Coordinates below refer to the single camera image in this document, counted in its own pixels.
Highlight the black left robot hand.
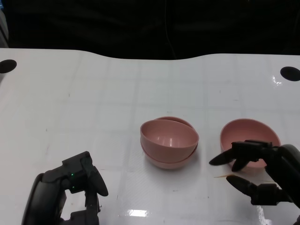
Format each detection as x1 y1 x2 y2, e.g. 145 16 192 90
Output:
21 151 110 225

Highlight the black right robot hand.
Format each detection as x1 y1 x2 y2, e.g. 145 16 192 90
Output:
208 140 300 210

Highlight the pink plastic bowl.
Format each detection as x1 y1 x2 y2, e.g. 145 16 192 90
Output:
140 119 200 162
140 116 199 170
220 118 281 174

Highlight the black round table grommet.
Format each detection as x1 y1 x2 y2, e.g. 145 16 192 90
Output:
280 66 300 82
0 59 17 75

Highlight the black backdrop cloth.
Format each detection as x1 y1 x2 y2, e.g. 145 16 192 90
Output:
4 0 300 60

